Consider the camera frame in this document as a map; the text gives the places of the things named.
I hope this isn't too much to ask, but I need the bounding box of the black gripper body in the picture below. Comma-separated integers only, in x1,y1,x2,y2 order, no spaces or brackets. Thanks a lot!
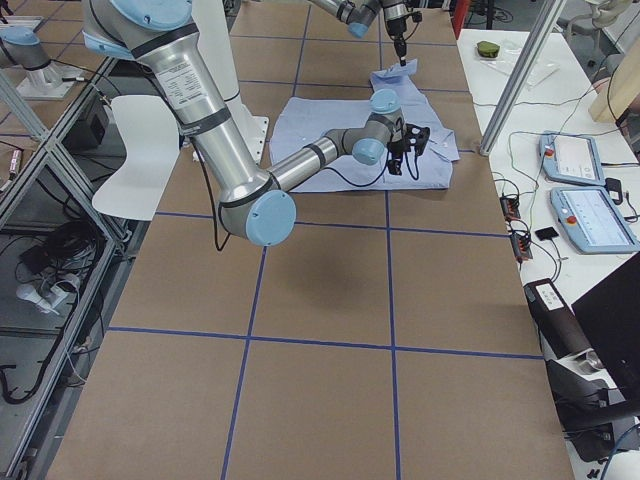
386,17,407,56
386,144,405,174

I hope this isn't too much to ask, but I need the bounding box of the small relay board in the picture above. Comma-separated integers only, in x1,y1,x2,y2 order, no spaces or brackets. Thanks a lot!
509,231,533,264
499,196,521,221

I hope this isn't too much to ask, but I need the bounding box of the upper blue teach pendant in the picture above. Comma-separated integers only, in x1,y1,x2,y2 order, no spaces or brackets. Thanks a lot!
539,131,605,186

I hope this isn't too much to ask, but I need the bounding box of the light blue striped shirt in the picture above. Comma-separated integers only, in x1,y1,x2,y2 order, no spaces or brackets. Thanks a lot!
270,60,459,193

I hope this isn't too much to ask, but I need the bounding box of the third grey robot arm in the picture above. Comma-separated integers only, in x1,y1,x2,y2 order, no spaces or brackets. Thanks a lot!
1,26,84,100

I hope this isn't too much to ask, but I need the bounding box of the clear plastic bag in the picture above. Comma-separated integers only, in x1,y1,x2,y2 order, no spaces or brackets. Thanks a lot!
475,40,559,89

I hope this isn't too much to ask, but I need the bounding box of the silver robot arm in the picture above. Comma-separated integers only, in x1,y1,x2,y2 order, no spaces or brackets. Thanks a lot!
82,1,407,246
310,0,427,66

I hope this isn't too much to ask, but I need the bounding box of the black cylinder device with label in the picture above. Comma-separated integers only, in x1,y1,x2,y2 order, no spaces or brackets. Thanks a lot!
523,278,592,358

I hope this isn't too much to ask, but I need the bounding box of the brown paper table cover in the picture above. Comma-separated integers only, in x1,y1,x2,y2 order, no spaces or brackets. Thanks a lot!
47,10,573,479

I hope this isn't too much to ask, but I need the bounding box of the black monitor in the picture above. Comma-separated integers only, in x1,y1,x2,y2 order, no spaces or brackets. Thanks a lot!
572,255,639,399

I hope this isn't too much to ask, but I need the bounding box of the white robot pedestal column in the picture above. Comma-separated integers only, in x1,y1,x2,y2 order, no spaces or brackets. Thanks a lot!
192,0,269,164

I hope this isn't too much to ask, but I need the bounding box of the aluminium frame post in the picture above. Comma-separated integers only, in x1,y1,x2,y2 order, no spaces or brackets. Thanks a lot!
479,0,566,156

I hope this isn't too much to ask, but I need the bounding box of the lower blue teach pendant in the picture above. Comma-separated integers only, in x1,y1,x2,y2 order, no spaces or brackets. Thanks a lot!
549,186,639,254

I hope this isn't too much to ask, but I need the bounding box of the blue teach pendant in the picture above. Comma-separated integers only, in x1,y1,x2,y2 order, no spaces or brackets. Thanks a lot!
539,131,605,186
549,186,639,254

